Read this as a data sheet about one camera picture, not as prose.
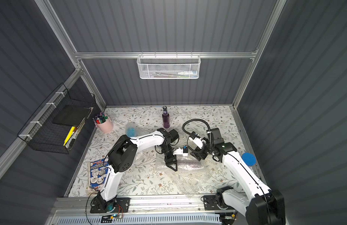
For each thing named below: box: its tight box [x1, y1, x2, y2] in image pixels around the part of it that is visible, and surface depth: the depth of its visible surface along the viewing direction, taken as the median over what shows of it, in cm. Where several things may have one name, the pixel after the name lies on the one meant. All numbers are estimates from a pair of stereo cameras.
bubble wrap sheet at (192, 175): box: [156, 151, 222, 198], surface depth 83 cm
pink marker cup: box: [95, 114, 114, 134], surface depth 106 cm
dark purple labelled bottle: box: [177, 159, 204, 171], surface depth 83 cm
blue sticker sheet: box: [89, 157, 109, 192], surface depth 84 cm
